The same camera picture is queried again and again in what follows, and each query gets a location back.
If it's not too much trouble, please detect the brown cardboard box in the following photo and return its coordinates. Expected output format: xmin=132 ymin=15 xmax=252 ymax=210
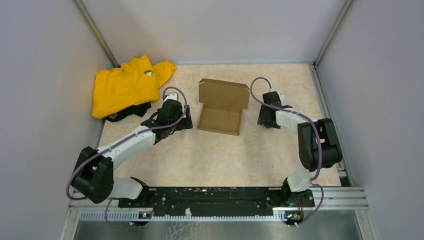
xmin=197 ymin=78 xmax=250 ymax=136

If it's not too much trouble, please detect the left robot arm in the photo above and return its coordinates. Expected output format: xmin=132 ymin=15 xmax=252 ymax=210
xmin=66 ymin=99 xmax=193 ymax=207

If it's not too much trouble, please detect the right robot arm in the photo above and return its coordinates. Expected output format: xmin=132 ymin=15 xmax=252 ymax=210
xmin=257 ymin=90 xmax=343 ymax=207

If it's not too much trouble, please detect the black garment under shirt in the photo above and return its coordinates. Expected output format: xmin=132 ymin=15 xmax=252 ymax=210
xmin=104 ymin=102 xmax=152 ymax=123

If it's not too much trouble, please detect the yellow shirt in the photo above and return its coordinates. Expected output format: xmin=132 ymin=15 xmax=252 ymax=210
xmin=91 ymin=55 xmax=177 ymax=119

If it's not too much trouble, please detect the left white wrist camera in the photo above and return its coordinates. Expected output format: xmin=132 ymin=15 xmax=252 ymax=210
xmin=163 ymin=92 xmax=179 ymax=102

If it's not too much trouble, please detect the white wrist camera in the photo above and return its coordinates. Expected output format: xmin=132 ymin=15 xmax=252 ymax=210
xmin=163 ymin=92 xmax=179 ymax=102
xmin=277 ymin=92 xmax=285 ymax=105

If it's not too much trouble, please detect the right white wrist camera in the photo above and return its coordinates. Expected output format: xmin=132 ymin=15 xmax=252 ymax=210
xmin=277 ymin=92 xmax=285 ymax=105

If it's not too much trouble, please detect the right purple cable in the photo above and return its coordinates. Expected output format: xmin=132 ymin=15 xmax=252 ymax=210
xmin=250 ymin=77 xmax=325 ymax=228

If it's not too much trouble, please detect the purple cable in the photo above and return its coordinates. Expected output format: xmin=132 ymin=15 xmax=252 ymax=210
xmin=250 ymin=77 xmax=325 ymax=228
xmin=65 ymin=86 xmax=189 ymax=232

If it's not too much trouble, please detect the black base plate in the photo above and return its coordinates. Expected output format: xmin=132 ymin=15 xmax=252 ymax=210
xmin=118 ymin=186 xmax=315 ymax=217

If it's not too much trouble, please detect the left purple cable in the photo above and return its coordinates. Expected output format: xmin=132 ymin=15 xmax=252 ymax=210
xmin=65 ymin=86 xmax=189 ymax=232

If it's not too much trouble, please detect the aluminium frame rail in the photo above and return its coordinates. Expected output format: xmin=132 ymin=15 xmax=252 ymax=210
xmin=69 ymin=187 xmax=369 ymax=223

